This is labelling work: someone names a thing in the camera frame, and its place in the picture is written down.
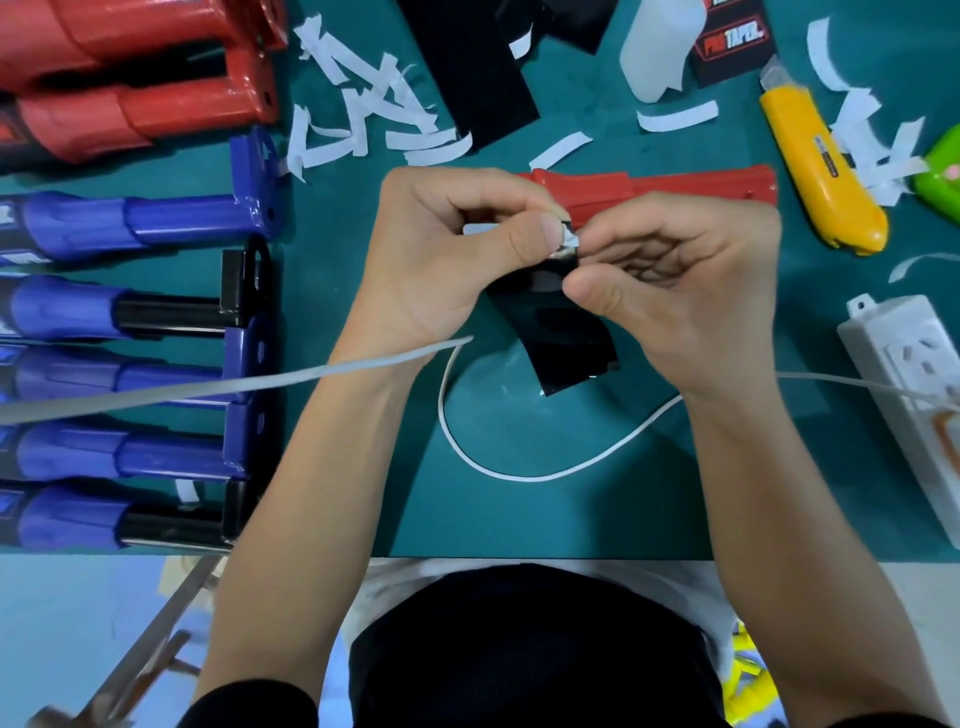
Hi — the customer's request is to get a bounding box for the white paper roll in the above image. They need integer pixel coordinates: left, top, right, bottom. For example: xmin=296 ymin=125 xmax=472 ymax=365
xmin=619 ymin=0 xmax=708 ymax=105

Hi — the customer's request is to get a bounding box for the large red plastic tool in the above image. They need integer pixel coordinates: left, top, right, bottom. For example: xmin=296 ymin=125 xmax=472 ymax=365
xmin=0 ymin=0 xmax=290 ymax=93
xmin=0 ymin=48 xmax=280 ymax=168

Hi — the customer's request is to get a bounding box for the person's left forearm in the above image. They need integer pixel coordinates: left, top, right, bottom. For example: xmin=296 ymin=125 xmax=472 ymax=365
xmin=193 ymin=337 xmax=460 ymax=710

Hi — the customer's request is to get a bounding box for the curved white paper strip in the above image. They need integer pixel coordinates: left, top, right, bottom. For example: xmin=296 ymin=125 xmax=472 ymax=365
xmin=888 ymin=252 xmax=960 ymax=285

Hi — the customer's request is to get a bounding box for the black printed box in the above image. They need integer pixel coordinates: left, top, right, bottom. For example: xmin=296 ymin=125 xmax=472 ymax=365
xmin=689 ymin=0 xmax=778 ymax=88

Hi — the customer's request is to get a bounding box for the green plastic object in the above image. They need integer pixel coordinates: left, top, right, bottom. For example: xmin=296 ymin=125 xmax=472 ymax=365
xmin=912 ymin=123 xmax=960 ymax=231

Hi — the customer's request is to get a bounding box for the yellow plastic object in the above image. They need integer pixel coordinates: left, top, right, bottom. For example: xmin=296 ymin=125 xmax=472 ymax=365
xmin=718 ymin=621 xmax=783 ymax=728

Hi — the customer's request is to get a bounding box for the person's left hand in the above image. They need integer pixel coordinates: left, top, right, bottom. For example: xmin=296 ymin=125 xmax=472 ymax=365
xmin=341 ymin=166 xmax=575 ymax=363

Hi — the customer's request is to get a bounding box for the black apron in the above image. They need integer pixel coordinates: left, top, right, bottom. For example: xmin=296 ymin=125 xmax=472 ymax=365
xmin=348 ymin=562 xmax=733 ymax=728

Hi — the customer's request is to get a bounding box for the heap of white paper offcuts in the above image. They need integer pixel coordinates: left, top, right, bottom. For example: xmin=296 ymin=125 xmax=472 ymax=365
xmin=806 ymin=16 xmax=932 ymax=208

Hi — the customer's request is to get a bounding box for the blue tool with black head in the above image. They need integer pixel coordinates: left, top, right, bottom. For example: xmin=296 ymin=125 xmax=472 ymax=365
xmin=0 ymin=236 xmax=273 ymax=345
xmin=0 ymin=478 xmax=261 ymax=553

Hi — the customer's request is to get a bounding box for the small black film piece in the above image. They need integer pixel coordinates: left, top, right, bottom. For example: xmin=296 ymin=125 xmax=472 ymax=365
xmin=483 ymin=253 xmax=622 ymax=397

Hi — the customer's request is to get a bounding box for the grey metal bar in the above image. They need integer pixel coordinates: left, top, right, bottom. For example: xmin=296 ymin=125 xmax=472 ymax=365
xmin=26 ymin=553 xmax=226 ymax=728

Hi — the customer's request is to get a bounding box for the teal cutting mat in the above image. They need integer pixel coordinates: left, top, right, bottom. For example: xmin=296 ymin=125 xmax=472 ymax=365
xmin=0 ymin=0 xmax=960 ymax=564

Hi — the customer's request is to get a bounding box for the thin white cable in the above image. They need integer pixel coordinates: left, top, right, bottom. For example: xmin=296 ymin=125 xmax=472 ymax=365
xmin=438 ymin=341 xmax=960 ymax=483

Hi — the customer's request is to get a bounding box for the pile of white paper scraps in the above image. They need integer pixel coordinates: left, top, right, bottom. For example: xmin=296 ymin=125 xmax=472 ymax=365
xmin=285 ymin=13 xmax=475 ymax=183

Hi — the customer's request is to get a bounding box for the yellow utility knife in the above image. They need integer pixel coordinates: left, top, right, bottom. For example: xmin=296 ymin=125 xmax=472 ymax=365
xmin=759 ymin=56 xmax=891 ymax=257

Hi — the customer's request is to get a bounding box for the flat grey strap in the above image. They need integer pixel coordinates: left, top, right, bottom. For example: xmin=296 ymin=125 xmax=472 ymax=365
xmin=0 ymin=336 xmax=475 ymax=427

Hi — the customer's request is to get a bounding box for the white shirt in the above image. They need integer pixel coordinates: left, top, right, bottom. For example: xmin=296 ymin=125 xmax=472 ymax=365
xmin=339 ymin=558 xmax=742 ymax=680

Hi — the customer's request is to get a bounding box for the person's right forearm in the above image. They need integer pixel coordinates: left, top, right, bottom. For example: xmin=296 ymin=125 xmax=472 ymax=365
xmin=678 ymin=373 xmax=948 ymax=728

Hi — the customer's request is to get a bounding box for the person's right hand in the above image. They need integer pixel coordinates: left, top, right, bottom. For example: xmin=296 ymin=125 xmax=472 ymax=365
xmin=562 ymin=191 xmax=785 ymax=406

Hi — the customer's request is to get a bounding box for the slim red plastic tool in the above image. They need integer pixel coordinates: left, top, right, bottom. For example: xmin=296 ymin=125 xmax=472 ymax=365
xmin=517 ymin=165 xmax=780 ymax=228

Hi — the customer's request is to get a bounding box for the long black film sheet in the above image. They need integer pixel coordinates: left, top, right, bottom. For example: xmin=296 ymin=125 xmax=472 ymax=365
xmin=396 ymin=0 xmax=542 ymax=151

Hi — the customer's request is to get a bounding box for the white power strip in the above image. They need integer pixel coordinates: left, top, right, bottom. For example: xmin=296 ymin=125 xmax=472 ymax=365
xmin=837 ymin=293 xmax=960 ymax=550

